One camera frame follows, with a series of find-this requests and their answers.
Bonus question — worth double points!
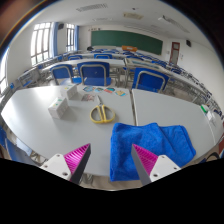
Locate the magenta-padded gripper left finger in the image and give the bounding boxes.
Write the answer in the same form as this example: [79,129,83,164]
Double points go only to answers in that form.
[39,143,92,185]

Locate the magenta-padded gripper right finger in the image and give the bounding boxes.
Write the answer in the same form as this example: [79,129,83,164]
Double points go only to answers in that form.
[130,143,183,186]

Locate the blue towel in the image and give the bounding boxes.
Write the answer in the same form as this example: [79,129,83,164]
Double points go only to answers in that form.
[109,122,197,183]

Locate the white cardboard box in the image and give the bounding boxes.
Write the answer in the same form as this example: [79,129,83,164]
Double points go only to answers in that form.
[63,83,80,101]
[47,96,70,120]

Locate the blue metal-framed chair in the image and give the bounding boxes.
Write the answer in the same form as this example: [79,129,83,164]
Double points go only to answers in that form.
[131,67,170,94]
[50,63,83,86]
[77,61,113,87]
[3,137,34,160]

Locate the grey card packet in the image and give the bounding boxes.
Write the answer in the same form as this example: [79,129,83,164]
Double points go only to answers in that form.
[81,93,97,103]

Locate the white classroom desk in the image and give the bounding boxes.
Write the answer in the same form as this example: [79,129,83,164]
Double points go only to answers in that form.
[42,58,126,76]
[124,58,181,80]

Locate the rows of desks and chairs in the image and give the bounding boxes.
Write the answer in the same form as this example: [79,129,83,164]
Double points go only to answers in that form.
[0,47,224,122]

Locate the brown door with window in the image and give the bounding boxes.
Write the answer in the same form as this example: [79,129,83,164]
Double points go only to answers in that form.
[168,41,181,66]

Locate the orange lectern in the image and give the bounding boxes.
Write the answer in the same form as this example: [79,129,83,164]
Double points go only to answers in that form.
[121,45,139,53]

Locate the green chalkboard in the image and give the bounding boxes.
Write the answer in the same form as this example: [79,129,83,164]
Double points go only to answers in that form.
[90,29,164,56]

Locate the blue curtain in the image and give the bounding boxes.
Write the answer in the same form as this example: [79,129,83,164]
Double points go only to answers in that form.
[52,22,60,58]
[74,25,80,51]

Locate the large classroom window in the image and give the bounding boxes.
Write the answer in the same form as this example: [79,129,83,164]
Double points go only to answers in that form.
[30,22,54,66]

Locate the narrow classroom window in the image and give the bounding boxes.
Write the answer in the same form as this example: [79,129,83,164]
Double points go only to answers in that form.
[65,23,76,53]

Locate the ceiling light panels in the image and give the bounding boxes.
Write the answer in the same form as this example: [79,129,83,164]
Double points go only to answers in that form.
[75,2,192,34]

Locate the yellow-handled scissors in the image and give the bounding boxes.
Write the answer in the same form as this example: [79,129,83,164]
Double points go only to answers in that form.
[89,94,117,125]

